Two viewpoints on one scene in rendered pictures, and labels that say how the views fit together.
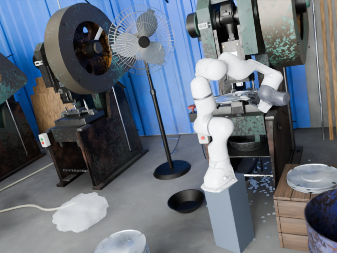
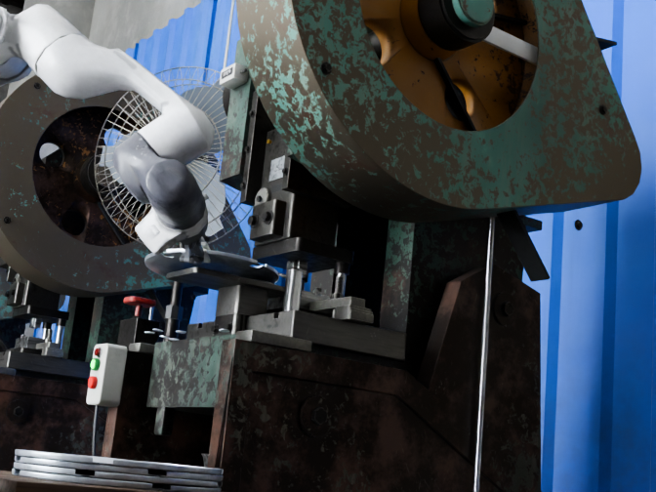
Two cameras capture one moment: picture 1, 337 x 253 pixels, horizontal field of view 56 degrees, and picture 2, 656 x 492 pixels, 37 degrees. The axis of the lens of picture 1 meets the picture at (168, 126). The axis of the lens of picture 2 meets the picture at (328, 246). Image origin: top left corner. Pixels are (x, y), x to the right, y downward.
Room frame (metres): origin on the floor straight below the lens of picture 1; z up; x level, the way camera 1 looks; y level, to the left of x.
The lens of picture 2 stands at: (0.43, -1.56, 0.39)
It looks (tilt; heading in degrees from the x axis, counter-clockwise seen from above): 13 degrees up; 24
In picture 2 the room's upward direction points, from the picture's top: 6 degrees clockwise
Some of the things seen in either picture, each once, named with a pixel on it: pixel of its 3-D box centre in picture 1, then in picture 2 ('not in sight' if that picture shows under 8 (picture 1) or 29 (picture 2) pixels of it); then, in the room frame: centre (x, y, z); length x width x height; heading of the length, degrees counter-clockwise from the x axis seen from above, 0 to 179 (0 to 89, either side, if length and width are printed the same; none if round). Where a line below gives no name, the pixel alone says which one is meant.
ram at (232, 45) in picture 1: (234, 58); (293, 184); (2.36, -0.59, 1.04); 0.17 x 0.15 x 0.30; 149
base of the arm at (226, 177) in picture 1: (217, 171); not in sight; (1.67, -0.22, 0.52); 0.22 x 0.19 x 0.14; 134
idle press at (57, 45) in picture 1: (97, 91); (125, 329); (3.59, 0.69, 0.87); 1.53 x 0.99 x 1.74; 147
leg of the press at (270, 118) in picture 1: (285, 122); (408, 454); (2.38, -0.92, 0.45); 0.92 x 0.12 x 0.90; 149
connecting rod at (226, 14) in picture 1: (230, 25); not in sight; (2.40, -0.61, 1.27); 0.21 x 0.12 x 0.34; 149
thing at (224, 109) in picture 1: (243, 103); (291, 342); (2.40, -0.61, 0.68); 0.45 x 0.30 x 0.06; 59
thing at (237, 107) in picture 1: (236, 105); (226, 309); (2.25, -0.53, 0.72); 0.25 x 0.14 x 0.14; 149
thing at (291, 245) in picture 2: (239, 80); (301, 261); (2.40, -0.62, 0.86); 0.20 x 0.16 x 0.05; 59
